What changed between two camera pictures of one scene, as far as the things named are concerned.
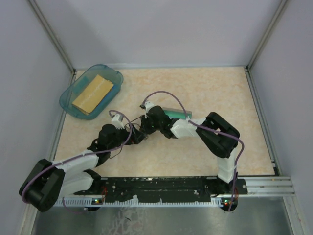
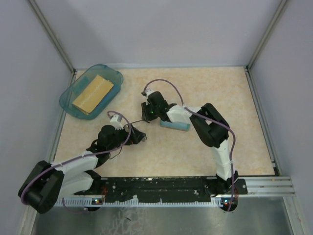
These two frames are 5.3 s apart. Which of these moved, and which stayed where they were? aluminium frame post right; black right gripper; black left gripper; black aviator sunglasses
Moved: black right gripper
Stayed: black left gripper; black aviator sunglasses; aluminium frame post right
